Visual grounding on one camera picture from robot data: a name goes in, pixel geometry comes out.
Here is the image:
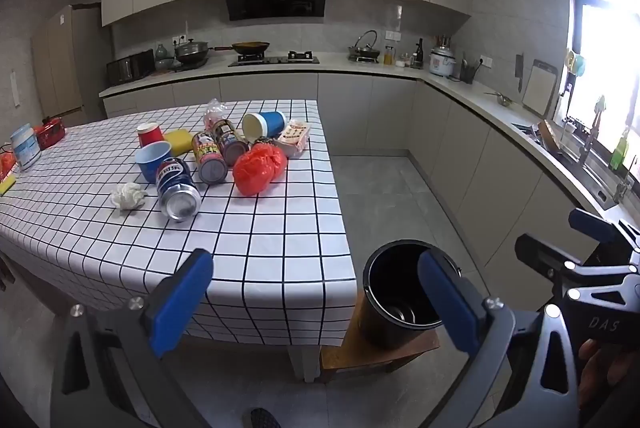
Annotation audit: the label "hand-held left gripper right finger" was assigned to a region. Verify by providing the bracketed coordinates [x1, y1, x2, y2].
[417, 251, 583, 428]

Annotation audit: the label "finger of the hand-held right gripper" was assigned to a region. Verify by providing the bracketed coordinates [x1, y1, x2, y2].
[569, 208, 640, 265]
[515, 233, 640, 303]

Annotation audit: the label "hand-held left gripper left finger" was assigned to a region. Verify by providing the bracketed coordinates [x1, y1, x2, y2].
[50, 249, 215, 428]

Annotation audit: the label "black bucket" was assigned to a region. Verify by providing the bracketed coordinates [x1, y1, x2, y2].
[357, 239, 463, 351]

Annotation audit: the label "blue soda can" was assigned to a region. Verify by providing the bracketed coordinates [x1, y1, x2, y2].
[156, 156, 202, 223]

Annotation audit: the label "white tissue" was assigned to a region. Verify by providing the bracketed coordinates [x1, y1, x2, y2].
[110, 183, 148, 211]

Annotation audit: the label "blue paper cup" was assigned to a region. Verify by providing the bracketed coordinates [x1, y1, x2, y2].
[134, 141, 173, 183]
[241, 110, 287, 141]

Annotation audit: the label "coconut drink can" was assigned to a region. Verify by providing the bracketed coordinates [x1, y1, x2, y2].
[191, 131, 228, 185]
[212, 119, 251, 167]

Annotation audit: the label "red plastic bag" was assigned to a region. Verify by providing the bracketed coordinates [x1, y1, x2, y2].
[232, 143, 289, 197]

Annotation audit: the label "yellow sponge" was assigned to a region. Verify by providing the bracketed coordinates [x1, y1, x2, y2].
[164, 129, 195, 155]

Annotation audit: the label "red paper cup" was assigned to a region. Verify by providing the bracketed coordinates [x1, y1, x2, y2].
[137, 123, 166, 149]

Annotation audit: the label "clear plastic bag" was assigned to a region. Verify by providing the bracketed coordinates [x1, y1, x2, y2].
[202, 98, 228, 132]

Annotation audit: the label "white pink milk carton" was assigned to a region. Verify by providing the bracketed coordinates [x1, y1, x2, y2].
[272, 119, 313, 159]

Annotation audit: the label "person's right hand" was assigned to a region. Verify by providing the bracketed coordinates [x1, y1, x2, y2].
[580, 339, 640, 409]

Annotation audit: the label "steel sink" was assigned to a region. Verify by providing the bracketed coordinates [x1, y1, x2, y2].
[512, 120, 621, 211]

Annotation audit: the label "green dish soap bottle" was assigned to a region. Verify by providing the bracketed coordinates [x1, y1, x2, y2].
[609, 128, 630, 173]

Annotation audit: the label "chrome faucet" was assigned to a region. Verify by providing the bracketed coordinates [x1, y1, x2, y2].
[577, 108, 606, 166]

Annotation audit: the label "round wooden board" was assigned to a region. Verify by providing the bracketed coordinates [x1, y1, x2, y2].
[537, 119, 563, 153]

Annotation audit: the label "brown wooden stool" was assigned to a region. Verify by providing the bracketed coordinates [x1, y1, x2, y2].
[320, 293, 441, 384]

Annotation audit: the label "person's dark shoe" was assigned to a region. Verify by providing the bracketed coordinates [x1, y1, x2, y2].
[243, 407, 282, 428]

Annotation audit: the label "white cutting board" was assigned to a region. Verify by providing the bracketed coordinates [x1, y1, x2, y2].
[522, 59, 558, 117]

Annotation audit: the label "window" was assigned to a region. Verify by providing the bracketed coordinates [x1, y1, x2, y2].
[562, 0, 640, 149]

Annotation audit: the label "grey kitchen counter cabinets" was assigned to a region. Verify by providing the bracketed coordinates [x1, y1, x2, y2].
[98, 52, 640, 313]

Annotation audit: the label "white rice cooker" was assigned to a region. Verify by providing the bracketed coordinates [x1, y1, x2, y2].
[430, 45, 457, 81]

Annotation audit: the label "red packet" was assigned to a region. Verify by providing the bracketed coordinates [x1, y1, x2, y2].
[34, 118, 67, 150]

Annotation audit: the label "white jar blue label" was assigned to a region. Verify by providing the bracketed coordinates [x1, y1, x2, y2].
[11, 124, 42, 171]

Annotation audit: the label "black microwave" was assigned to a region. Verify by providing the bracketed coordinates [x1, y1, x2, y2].
[106, 48, 156, 87]

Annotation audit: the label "grey pot with lid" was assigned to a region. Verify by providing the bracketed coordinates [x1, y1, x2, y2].
[174, 38, 213, 64]

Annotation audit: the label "black gas stove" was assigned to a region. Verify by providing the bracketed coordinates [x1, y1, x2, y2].
[227, 51, 321, 67]

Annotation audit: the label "black frying pan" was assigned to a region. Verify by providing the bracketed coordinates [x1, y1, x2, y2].
[212, 40, 271, 57]

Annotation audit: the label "beige fridge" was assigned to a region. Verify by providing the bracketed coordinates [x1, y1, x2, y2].
[31, 2, 113, 129]

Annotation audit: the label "wok with hoop handle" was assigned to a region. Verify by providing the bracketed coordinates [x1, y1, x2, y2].
[348, 30, 382, 60]

